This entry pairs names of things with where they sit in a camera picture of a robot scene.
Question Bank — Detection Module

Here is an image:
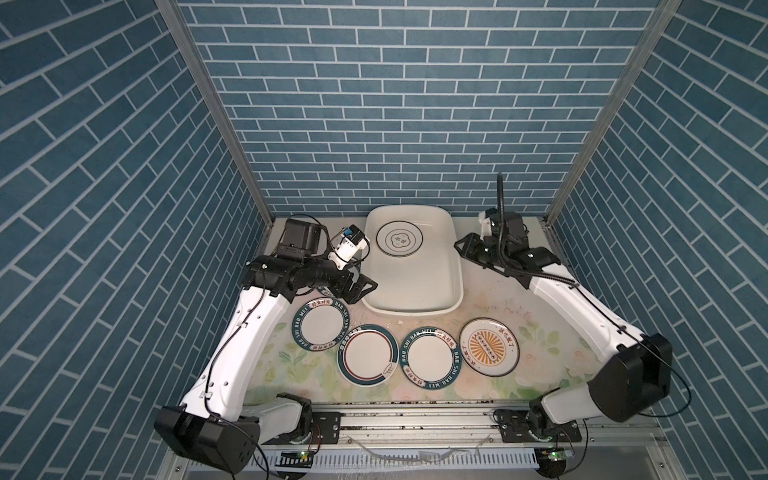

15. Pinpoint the green lettered rim plate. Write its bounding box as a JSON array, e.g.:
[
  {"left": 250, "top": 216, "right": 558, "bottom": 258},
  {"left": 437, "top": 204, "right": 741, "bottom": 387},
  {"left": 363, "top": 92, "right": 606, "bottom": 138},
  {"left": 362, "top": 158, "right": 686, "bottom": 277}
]
[{"left": 399, "top": 326, "right": 463, "bottom": 390}]

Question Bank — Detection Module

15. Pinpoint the orange sunburst plate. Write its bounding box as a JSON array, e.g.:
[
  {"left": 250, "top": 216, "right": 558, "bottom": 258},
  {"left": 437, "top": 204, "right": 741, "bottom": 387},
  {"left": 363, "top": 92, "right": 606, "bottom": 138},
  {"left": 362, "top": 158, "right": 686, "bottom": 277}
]
[{"left": 460, "top": 317, "right": 520, "bottom": 378}]

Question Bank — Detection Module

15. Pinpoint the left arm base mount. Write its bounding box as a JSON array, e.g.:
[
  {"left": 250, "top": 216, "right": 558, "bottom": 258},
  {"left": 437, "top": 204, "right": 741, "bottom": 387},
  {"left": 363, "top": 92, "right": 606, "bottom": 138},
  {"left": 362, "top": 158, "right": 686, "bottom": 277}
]
[{"left": 263, "top": 411, "right": 342, "bottom": 447}]

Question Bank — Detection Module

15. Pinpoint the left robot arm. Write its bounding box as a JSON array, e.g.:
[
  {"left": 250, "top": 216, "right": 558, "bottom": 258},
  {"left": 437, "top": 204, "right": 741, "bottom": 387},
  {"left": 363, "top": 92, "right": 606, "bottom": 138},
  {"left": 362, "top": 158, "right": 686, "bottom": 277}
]
[{"left": 154, "top": 215, "right": 378, "bottom": 475}]

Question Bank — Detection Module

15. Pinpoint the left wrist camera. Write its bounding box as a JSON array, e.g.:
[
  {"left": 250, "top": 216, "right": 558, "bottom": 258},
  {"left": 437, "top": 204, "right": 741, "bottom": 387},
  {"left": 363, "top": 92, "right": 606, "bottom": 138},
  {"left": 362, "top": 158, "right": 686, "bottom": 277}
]
[{"left": 328, "top": 225, "right": 370, "bottom": 270}]

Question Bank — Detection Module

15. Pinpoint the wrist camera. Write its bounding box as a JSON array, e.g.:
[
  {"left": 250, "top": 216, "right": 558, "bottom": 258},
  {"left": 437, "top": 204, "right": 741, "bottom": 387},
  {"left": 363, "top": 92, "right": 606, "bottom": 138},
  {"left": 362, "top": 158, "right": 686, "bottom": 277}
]
[
  {"left": 328, "top": 225, "right": 370, "bottom": 270},
  {"left": 478, "top": 208, "right": 497, "bottom": 238}
]

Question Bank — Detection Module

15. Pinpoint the green red rim plate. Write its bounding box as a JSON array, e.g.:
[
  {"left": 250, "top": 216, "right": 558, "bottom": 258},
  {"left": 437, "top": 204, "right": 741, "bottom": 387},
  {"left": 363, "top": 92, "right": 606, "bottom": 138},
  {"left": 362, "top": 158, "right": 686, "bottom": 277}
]
[{"left": 337, "top": 324, "right": 399, "bottom": 387}]

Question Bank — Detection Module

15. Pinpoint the white plate green flower outline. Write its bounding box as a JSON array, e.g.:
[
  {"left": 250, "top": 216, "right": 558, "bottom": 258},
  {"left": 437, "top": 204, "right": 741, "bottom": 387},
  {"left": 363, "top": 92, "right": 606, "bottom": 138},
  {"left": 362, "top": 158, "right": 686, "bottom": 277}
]
[{"left": 376, "top": 220, "right": 424, "bottom": 258}]

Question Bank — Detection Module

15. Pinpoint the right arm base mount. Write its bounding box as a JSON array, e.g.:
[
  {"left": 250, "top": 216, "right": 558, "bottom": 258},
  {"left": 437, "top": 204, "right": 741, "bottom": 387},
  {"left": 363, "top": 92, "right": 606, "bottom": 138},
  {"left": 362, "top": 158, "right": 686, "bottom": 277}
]
[{"left": 491, "top": 409, "right": 582, "bottom": 443}]

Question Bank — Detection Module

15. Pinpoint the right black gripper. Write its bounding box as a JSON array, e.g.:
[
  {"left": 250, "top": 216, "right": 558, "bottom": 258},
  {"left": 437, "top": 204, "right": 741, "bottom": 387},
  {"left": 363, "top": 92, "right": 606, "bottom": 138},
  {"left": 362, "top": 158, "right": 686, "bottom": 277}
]
[{"left": 454, "top": 231, "right": 508, "bottom": 269}]

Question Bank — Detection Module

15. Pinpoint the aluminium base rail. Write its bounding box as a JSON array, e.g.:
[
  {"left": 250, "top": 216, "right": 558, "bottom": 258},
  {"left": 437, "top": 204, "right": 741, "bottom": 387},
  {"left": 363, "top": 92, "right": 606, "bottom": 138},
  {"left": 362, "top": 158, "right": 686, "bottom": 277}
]
[{"left": 170, "top": 403, "right": 667, "bottom": 451}]

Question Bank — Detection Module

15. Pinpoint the green rim plate left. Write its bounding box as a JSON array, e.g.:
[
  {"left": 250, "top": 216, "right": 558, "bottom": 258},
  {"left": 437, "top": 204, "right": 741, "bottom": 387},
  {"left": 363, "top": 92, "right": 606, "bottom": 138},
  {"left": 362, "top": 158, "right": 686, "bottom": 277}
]
[{"left": 291, "top": 297, "right": 350, "bottom": 352}]

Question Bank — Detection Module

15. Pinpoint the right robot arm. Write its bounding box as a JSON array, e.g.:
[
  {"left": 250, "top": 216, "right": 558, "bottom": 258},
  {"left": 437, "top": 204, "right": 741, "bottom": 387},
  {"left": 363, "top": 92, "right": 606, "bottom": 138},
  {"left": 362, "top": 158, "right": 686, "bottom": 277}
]
[{"left": 454, "top": 208, "right": 673, "bottom": 439}]

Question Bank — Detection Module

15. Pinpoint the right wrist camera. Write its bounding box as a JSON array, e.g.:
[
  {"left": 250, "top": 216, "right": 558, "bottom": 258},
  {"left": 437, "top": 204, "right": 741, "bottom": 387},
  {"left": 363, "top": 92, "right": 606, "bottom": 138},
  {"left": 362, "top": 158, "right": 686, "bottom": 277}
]
[{"left": 478, "top": 208, "right": 497, "bottom": 238}]

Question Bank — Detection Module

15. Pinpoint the white plastic bin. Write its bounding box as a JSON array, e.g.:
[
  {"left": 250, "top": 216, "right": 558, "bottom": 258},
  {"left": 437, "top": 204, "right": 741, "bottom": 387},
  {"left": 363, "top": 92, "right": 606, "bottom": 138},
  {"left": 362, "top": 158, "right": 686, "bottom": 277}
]
[{"left": 362, "top": 205, "right": 464, "bottom": 316}]

